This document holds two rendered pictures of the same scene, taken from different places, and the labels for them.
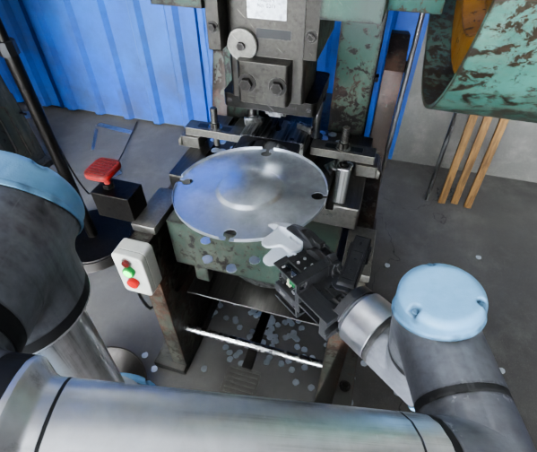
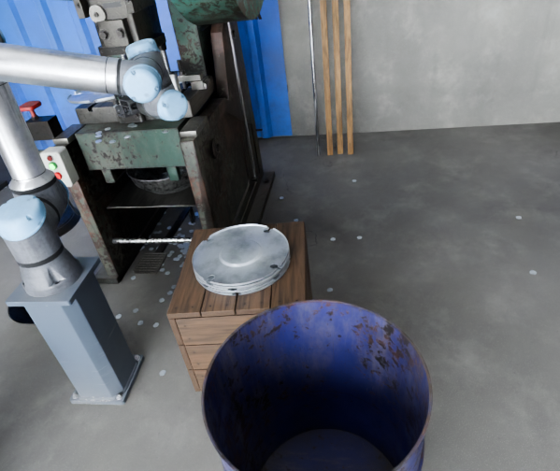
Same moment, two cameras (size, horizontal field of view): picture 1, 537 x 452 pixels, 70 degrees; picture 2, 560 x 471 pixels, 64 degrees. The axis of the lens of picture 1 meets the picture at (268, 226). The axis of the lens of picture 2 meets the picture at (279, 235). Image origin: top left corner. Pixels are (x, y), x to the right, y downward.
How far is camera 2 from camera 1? 1.03 m
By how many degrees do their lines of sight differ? 10
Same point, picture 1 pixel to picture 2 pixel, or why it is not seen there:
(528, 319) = (385, 207)
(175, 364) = (109, 277)
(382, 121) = (220, 66)
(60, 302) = not seen: outside the picture
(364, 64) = (190, 27)
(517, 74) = not seen: outside the picture
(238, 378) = (150, 257)
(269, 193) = not seen: hidden behind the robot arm
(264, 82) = (113, 32)
